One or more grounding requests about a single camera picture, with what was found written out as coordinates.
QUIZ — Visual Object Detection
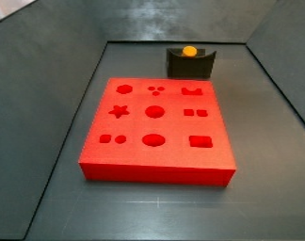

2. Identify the black curved fixture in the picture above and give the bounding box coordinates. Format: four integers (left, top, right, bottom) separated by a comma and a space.
166, 48, 217, 79

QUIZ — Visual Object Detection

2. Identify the red foam shape block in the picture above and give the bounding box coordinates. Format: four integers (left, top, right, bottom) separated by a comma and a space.
78, 78, 237, 186

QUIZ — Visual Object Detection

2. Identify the yellow oval cylinder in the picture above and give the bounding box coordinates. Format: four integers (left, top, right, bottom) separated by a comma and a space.
182, 46, 198, 57

